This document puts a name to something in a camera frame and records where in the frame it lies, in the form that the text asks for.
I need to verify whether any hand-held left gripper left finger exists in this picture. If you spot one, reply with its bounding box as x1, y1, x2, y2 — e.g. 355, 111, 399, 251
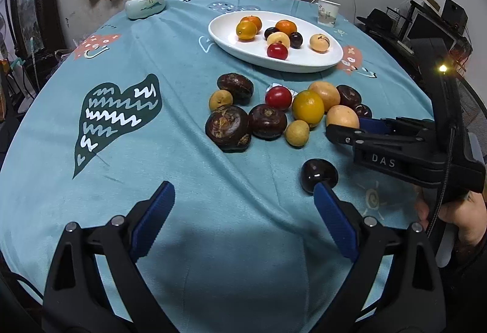
42, 181, 179, 333

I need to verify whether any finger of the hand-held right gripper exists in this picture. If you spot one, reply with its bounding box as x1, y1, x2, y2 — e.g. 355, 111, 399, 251
359, 117, 438, 140
326, 124, 438, 157

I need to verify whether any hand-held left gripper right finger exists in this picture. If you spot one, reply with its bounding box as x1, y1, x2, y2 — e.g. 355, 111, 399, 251
314, 182, 446, 333

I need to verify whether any red cherry tomato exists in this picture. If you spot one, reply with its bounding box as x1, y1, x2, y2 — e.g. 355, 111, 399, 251
267, 43, 289, 61
265, 86, 293, 111

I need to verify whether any large orange mandarin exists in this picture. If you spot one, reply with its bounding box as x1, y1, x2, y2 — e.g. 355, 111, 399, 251
275, 19, 298, 36

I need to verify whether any white oval plate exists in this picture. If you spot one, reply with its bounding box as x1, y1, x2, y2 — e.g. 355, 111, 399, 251
208, 11, 344, 73

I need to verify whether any golden yellow tomato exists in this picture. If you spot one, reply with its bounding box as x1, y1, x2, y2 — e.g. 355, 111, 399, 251
236, 20, 258, 42
292, 90, 325, 128

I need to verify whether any small orange mandarin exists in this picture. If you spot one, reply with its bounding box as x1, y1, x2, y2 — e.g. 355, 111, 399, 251
241, 15, 263, 33

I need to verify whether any person's right hand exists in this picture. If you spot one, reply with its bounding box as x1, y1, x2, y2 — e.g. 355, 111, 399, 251
415, 190, 487, 247

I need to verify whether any dark brown water chestnut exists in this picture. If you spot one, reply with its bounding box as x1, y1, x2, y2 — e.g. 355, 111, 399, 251
217, 72, 255, 106
336, 85, 363, 109
205, 105, 252, 152
248, 104, 288, 140

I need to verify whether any small tan longan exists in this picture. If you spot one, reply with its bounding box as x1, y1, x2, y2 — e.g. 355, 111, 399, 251
285, 120, 310, 147
208, 90, 234, 113

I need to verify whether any teal printed tablecloth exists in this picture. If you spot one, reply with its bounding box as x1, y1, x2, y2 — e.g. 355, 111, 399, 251
0, 0, 476, 333

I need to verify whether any black computer desk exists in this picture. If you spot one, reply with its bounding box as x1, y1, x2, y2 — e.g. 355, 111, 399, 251
359, 6, 472, 64

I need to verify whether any black hat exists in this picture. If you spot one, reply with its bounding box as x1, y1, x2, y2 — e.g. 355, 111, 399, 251
357, 9, 396, 33

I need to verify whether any black computer monitor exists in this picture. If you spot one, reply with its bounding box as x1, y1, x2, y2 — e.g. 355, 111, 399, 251
406, 11, 457, 48

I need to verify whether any white paper cup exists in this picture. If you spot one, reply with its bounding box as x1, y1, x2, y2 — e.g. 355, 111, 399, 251
317, 0, 340, 27

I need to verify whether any black speaker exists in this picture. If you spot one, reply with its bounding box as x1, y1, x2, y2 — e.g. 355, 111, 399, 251
441, 0, 468, 27

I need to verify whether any white ceramic lidded jar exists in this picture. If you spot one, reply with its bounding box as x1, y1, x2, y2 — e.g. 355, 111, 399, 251
125, 0, 166, 20

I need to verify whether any black braided cable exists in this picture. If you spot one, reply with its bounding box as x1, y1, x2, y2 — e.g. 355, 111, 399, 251
426, 128, 457, 238

